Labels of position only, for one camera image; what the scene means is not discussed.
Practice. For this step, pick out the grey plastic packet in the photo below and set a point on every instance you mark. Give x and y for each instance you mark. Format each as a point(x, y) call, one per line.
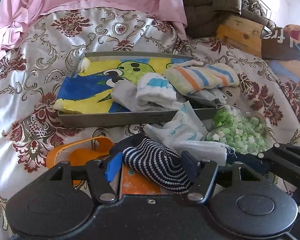
point(210, 95)

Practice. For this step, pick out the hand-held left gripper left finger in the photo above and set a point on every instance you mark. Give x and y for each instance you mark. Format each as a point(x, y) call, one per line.
point(113, 167)

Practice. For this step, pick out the wooden crate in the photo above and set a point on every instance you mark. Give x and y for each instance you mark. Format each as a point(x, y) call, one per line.
point(240, 35)

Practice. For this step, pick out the grey tray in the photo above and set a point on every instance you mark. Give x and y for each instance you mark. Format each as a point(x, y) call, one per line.
point(115, 118)

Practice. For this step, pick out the cartoon bird printed towel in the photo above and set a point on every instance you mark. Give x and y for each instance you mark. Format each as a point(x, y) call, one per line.
point(85, 90)

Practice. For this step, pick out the bag of green foam pieces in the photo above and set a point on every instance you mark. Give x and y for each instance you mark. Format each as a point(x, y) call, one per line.
point(240, 130)

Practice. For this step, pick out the white blue fluffy cloth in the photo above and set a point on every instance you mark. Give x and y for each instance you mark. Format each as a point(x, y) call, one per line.
point(155, 92)

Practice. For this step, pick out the white gauze cloth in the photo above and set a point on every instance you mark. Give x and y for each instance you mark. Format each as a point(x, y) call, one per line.
point(202, 150)

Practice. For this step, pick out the floral satin blanket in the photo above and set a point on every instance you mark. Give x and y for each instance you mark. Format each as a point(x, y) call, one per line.
point(27, 80)

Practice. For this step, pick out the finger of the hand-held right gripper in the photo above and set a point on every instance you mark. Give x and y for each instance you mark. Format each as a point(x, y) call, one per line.
point(255, 163)
point(290, 160)

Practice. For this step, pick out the navy dotted sock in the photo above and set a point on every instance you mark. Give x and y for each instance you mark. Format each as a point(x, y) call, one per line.
point(152, 160)

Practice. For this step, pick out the orange patterned packet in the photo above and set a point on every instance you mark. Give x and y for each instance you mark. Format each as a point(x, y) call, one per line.
point(137, 182)

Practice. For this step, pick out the pastel striped towel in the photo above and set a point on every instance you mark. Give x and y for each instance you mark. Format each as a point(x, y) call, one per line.
point(202, 78)

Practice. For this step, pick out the orange silicone holder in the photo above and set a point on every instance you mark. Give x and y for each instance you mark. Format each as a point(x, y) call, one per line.
point(90, 155)

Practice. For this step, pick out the beige plush toy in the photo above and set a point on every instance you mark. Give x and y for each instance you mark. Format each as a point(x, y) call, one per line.
point(231, 95)

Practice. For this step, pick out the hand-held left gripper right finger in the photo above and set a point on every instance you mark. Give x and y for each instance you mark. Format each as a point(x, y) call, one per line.
point(190, 165)

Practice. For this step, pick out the grey cloth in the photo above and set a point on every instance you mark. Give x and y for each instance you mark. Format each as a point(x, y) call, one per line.
point(125, 95)

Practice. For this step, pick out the brown puffer jacket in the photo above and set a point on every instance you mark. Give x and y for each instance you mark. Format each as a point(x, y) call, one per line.
point(210, 5)

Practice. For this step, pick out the white cloth with blue print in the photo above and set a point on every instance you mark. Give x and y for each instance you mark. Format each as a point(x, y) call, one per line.
point(182, 125)

